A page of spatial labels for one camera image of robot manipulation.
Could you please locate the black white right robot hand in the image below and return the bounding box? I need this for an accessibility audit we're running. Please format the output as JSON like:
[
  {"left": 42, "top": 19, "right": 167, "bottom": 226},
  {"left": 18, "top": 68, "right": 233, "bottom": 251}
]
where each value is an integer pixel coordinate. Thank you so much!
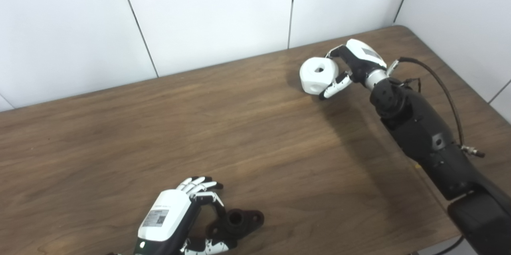
[{"left": 319, "top": 39, "right": 388, "bottom": 100}]

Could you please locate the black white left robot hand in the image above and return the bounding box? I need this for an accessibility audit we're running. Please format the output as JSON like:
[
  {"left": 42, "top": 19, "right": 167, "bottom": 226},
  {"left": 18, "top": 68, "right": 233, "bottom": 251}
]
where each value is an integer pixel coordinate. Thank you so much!
[{"left": 133, "top": 176, "right": 238, "bottom": 255}]

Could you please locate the round white plastic piece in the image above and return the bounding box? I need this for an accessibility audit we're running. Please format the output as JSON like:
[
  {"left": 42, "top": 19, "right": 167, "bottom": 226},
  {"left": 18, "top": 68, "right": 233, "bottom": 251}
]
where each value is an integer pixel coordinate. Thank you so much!
[{"left": 299, "top": 57, "right": 340, "bottom": 96}]

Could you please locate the black plastic holder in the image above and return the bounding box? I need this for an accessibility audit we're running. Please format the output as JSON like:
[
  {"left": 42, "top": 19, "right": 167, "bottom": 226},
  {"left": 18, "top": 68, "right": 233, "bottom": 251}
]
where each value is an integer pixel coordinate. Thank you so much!
[{"left": 205, "top": 208, "right": 265, "bottom": 248}]

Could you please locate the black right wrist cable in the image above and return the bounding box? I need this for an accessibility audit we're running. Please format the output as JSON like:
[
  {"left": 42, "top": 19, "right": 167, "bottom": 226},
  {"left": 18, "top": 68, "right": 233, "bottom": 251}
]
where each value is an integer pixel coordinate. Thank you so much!
[{"left": 386, "top": 57, "right": 486, "bottom": 158}]

